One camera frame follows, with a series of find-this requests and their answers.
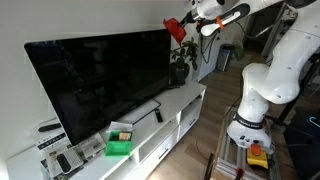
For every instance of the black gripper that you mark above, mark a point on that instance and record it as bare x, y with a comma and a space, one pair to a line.
202, 9

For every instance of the red hat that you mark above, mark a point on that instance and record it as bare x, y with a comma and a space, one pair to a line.
176, 29

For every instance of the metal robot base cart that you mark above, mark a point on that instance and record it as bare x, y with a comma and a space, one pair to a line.
229, 157

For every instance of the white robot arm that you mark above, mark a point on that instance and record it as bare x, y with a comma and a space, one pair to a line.
263, 84

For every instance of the grey trash bin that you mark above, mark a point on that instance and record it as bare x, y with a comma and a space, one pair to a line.
225, 54

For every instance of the potted green plant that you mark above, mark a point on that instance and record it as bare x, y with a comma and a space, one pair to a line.
179, 68

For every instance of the small black remote control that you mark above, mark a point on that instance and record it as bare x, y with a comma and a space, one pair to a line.
158, 115

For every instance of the large black flat tv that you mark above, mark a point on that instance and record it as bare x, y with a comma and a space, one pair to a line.
93, 81

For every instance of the white tv cabinet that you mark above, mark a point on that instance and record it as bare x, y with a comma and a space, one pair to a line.
151, 141

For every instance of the green plastic box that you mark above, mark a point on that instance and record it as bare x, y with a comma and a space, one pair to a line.
120, 139

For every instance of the yellow emergency stop box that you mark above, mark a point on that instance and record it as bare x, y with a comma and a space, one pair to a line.
256, 156

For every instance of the black soundbar remote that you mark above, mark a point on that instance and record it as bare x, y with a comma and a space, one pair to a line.
50, 127

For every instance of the white keyboard remote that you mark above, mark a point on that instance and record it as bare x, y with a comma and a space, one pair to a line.
73, 158

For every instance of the black remote on papers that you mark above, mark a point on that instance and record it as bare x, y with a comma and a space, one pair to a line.
63, 162

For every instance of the newspaper pile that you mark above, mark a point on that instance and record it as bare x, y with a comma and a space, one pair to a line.
86, 150

